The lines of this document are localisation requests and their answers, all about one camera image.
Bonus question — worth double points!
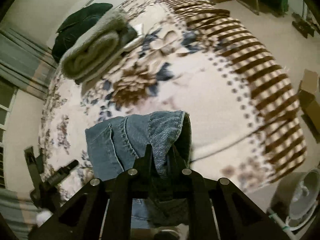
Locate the blue denim jeans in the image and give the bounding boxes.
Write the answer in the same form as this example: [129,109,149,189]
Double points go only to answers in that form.
[85,111,191,229]

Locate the teal laundry rack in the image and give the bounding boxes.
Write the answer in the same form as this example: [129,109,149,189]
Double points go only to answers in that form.
[267,207,312,239]

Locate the silver lined waste bin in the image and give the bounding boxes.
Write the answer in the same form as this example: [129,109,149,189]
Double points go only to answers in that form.
[271,168,319,219]

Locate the floral bed blanket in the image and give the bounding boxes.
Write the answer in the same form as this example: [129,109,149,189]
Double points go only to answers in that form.
[39,0,306,200]

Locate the grey-green window curtain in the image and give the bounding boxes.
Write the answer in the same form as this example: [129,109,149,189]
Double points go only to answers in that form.
[1,25,57,100]

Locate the grey folded fleece blanket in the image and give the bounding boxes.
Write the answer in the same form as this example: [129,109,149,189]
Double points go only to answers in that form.
[60,8,138,84]

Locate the small open cardboard box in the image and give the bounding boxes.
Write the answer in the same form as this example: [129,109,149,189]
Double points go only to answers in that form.
[298,69,319,134]

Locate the white folded cloth under fleece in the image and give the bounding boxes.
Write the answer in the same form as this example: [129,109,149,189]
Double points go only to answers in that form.
[75,23,144,85]

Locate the dark green velvet comforter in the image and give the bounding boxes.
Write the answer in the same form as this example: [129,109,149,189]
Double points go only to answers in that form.
[52,3,113,63]

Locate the dark slippers on floor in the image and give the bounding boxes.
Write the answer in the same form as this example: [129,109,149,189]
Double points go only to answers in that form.
[292,12,315,38]

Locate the window with white frame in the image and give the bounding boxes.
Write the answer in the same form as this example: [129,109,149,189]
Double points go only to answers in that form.
[0,77,17,189]

